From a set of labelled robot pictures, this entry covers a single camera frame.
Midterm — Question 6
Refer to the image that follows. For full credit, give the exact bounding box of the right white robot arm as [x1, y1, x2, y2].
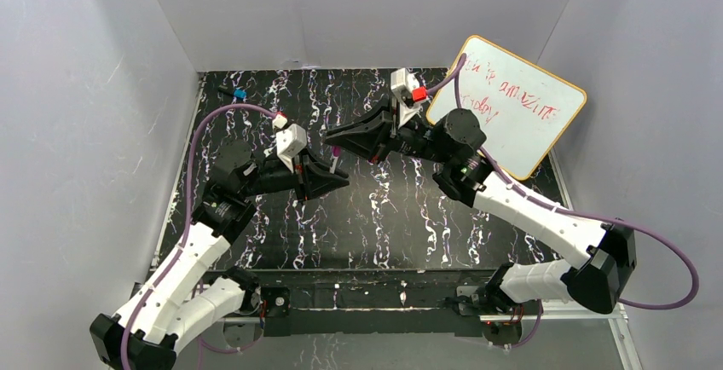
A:
[323, 98, 636, 314]

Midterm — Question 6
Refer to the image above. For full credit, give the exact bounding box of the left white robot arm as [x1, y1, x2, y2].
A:
[90, 141, 350, 369]

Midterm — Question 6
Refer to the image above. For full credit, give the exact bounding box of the blue capped black marker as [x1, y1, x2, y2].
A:
[217, 85, 246, 101]

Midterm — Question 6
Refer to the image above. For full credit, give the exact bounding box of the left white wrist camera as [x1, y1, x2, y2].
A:
[275, 124, 308, 172]

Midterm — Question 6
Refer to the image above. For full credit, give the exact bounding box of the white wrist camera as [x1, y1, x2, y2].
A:
[390, 68, 426, 129]
[275, 124, 308, 172]

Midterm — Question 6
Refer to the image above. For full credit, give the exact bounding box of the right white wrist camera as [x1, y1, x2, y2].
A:
[390, 68, 426, 129]

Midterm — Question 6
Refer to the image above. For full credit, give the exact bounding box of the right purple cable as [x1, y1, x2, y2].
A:
[426, 52, 700, 310]

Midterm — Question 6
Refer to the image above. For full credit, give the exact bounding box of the purple cable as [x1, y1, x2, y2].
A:
[119, 103, 284, 370]
[426, 52, 700, 310]

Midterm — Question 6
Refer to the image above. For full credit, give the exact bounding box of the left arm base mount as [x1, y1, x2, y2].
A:
[223, 287, 291, 351]

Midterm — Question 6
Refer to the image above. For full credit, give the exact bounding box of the whiteboard with orange frame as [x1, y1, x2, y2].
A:
[425, 35, 587, 181]

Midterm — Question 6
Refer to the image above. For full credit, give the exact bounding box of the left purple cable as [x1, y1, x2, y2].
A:
[119, 103, 284, 370]

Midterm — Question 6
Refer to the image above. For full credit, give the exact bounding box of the aluminium frame rail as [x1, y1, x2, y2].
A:
[126, 147, 645, 370]

